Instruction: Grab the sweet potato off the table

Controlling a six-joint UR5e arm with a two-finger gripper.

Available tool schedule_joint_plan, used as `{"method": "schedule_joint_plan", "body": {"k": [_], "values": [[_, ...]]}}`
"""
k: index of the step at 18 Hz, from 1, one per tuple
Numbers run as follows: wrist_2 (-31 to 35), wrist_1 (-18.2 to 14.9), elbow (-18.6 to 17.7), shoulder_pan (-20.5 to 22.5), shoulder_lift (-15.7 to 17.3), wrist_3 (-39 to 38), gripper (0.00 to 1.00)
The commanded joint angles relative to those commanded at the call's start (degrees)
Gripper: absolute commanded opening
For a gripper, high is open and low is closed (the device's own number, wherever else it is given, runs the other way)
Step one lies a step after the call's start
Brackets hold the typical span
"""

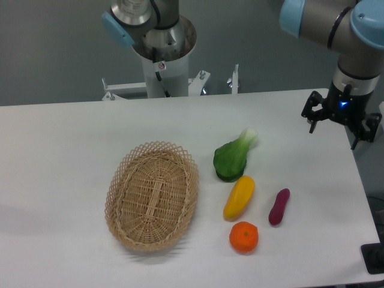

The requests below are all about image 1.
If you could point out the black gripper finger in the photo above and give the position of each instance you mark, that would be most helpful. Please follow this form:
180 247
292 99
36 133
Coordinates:
364 128
314 110

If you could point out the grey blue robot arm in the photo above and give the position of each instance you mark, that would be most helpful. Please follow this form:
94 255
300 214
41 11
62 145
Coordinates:
353 29

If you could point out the green bok choy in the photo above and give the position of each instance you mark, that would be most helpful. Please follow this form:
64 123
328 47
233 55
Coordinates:
230 159

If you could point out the white metal bracket frame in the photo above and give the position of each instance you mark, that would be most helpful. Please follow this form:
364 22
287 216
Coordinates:
196 86

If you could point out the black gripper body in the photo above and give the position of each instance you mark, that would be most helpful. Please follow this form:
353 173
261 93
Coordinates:
345 107

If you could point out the white frame at right edge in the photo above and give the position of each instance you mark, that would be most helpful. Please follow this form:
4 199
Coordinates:
381 107

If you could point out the black device at table edge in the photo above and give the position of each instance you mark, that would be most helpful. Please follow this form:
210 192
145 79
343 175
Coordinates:
373 257

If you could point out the yellow mango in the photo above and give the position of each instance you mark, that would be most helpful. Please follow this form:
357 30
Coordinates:
239 198

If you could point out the woven wicker basket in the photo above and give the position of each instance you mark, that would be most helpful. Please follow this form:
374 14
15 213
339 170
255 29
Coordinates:
152 196

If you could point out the orange tangerine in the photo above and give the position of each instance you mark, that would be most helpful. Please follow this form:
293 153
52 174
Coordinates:
244 237

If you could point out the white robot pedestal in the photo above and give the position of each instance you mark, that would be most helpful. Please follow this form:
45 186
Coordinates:
164 54

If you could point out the purple sweet potato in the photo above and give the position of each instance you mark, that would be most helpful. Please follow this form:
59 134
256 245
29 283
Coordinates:
276 213

